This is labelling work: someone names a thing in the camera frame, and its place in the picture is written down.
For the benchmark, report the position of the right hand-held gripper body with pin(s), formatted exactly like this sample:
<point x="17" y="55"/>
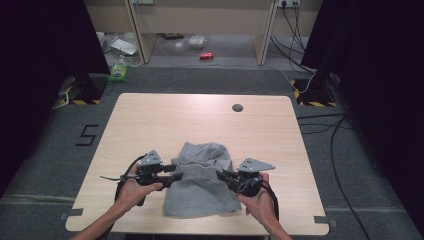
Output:
<point x="250" y="183"/>

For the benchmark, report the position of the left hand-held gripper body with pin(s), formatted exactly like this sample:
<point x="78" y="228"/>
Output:
<point x="150" y="170"/>

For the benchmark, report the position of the person's right hand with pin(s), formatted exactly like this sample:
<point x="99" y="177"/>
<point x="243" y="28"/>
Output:
<point x="263" y="206"/>

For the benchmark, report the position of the person's left hand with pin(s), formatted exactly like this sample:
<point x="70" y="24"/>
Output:
<point x="131" y="195"/>

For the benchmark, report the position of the grey round table grommet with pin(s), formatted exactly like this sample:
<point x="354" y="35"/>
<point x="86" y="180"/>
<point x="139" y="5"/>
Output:
<point x="237" y="107"/>

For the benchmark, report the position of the black tape floor number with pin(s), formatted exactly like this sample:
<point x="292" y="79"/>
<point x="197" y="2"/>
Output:
<point x="87" y="135"/>

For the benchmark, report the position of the grey tape strip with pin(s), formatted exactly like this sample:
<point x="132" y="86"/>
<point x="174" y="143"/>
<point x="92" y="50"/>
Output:
<point x="71" y="214"/>
<point x="325" y="221"/>

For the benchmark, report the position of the black stand base striped tape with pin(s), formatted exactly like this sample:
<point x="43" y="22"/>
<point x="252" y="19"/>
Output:
<point x="315" y="95"/>
<point x="85" y="90"/>

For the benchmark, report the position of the green plastic packet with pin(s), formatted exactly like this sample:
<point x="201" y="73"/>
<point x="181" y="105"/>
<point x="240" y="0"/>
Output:
<point x="118" y="71"/>

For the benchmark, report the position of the red drink can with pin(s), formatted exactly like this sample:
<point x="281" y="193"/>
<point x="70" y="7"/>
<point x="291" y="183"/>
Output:
<point x="206" y="55"/>

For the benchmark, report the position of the white device on floor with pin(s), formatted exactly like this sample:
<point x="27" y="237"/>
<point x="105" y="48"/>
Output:
<point x="124" y="46"/>

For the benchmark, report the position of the clear plastic bag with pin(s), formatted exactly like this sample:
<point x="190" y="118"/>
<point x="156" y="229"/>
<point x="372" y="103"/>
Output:
<point x="196" y="41"/>

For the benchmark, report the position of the black curtain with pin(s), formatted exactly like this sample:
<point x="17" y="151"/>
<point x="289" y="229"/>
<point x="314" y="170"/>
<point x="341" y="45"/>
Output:
<point x="376" y="83"/>
<point x="40" y="66"/>

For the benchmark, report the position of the white wall socket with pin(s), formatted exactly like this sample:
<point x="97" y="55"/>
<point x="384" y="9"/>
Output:
<point x="288" y="2"/>

